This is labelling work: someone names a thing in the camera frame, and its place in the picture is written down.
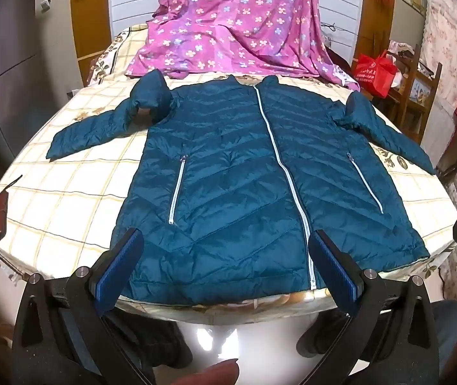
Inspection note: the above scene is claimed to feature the cream checked floral bed cover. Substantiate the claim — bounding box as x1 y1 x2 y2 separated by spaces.
0 24 457 326

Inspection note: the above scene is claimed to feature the person's black shoe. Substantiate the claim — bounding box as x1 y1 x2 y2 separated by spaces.
296 316 374 366
124 320 194 370

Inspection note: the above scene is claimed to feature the floral curtain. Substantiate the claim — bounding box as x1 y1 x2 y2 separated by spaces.
421 0 457 129

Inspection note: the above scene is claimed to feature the person's jeans leg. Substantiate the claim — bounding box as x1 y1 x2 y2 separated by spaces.
429 300 457 372

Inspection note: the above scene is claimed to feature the orange wooden door panel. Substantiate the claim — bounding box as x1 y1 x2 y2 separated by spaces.
71 0 111 86

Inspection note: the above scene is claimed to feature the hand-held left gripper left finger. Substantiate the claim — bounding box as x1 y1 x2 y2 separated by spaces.
12 228 145 385

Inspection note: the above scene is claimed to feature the grey wardrobe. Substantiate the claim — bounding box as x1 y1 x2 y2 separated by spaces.
0 0 88 157

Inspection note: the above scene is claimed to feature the purple floral bed sheet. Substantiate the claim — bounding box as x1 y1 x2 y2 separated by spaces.
125 0 361 91

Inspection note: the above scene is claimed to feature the white panelled headboard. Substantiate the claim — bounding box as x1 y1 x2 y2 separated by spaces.
107 0 366 62

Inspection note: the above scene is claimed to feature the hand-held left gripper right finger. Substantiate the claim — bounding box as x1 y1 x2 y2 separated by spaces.
308 229 441 385

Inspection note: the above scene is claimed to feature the person's left hand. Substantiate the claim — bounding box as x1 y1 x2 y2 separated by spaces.
171 359 240 385

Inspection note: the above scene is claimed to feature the red shopping bag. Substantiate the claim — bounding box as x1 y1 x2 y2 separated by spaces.
355 50 400 98

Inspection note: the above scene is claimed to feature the wooden shelf rack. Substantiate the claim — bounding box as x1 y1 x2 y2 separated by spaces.
387 44 444 137

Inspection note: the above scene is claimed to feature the teal quilted down jacket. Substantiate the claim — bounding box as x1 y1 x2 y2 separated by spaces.
46 69 438 305

